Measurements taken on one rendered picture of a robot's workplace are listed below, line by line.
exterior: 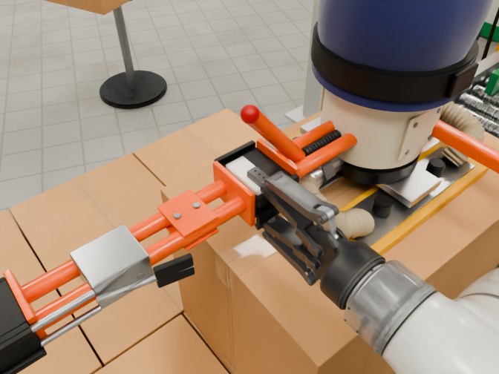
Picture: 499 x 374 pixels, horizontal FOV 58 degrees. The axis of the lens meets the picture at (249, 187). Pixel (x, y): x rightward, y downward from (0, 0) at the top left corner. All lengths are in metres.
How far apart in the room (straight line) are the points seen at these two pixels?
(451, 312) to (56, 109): 2.60
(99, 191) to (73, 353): 0.51
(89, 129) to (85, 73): 0.61
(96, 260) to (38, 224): 0.86
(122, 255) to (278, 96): 2.30
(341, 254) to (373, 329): 0.08
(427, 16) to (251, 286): 0.41
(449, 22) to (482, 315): 0.32
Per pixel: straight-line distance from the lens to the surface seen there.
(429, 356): 0.46
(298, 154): 0.64
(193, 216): 0.56
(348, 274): 0.50
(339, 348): 0.63
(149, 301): 1.14
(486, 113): 1.90
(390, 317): 0.48
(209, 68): 3.05
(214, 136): 1.56
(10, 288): 0.54
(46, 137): 2.66
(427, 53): 0.60
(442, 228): 0.79
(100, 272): 0.53
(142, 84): 2.89
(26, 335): 0.50
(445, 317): 0.47
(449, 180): 0.84
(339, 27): 0.61
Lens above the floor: 1.50
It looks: 44 degrees down
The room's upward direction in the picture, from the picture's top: straight up
